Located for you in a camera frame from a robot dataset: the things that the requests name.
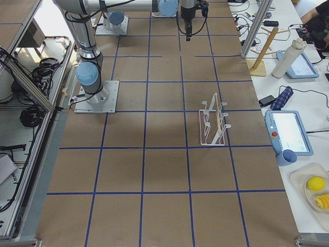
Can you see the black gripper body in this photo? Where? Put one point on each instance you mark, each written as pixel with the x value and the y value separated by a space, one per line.
pixel 186 14

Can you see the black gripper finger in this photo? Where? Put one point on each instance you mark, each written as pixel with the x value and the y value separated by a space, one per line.
pixel 188 32

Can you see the wooden cup stand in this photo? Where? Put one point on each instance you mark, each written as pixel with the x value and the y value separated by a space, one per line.
pixel 257 67

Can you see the black smartphone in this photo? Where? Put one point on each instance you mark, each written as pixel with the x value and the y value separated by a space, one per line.
pixel 268 100

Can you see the plaid pencil case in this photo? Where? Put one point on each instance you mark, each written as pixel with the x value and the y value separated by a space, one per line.
pixel 282 99

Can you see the blue teach pendant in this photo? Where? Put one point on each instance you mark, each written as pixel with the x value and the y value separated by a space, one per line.
pixel 288 136
pixel 302 68

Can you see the yellow lemon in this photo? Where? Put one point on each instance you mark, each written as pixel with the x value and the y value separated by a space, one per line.
pixel 315 183

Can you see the sliced lemon pieces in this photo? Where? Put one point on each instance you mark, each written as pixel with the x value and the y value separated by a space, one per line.
pixel 323 201

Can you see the beige food tray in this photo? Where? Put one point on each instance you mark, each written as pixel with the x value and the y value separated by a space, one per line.
pixel 299 179

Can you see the aluminium frame post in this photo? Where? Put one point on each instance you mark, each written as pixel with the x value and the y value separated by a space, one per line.
pixel 259 17

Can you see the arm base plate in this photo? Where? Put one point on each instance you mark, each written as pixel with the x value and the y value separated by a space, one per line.
pixel 103 102
pixel 118 31

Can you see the white wire cup rack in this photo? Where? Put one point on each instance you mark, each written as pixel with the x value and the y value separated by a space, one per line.
pixel 212 126

